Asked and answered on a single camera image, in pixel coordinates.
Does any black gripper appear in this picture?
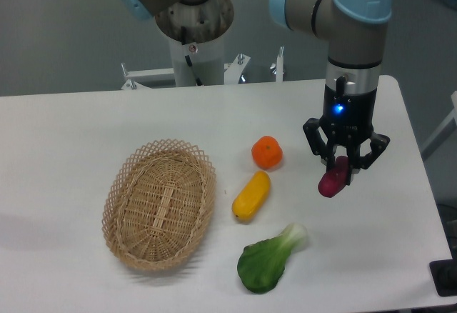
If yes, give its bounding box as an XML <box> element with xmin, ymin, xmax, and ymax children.
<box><xmin>303</xmin><ymin>86</ymin><xmax>390</xmax><ymax>186</ymax></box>

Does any purple sweet potato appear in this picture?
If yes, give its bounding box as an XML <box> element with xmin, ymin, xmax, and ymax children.
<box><xmin>318</xmin><ymin>156</ymin><xmax>349</xmax><ymax>198</ymax></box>

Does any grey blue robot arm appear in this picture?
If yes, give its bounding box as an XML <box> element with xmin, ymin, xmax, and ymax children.
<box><xmin>122</xmin><ymin>0</ymin><xmax>392</xmax><ymax>188</ymax></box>

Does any woven wicker basket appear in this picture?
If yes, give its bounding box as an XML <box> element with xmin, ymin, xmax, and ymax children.
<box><xmin>102</xmin><ymin>139</ymin><xmax>216</xmax><ymax>271</ymax></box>

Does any orange tangerine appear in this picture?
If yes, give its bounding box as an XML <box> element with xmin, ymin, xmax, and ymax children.
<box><xmin>251</xmin><ymin>136</ymin><xmax>283</xmax><ymax>169</ymax></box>

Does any yellow mango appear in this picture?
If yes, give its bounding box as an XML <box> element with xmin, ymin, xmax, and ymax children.
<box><xmin>231</xmin><ymin>171</ymin><xmax>271</xmax><ymax>222</ymax></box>

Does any green bok choy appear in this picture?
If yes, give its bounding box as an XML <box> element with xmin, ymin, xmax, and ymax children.
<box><xmin>236</xmin><ymin>223</ymin><xmax>308</xmax><ymax>294</ymax></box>

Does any black device at table edge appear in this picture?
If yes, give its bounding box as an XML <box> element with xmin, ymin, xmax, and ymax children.
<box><xmin>429</xmin><ymin>259</ymin><xmax>456</xmax><ymax>297</ymax></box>

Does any white metal frame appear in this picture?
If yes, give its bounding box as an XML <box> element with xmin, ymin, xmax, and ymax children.
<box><xmin>420</xmin><ymin>91</ymin><xmax>456</xmax><ymax>162</ymax></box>

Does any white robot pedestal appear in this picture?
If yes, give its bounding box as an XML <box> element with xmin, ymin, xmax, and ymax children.
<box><xmin>120</xmin><ymin>0</ymin><xmax>286</xmax><ymax>91</ymax></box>

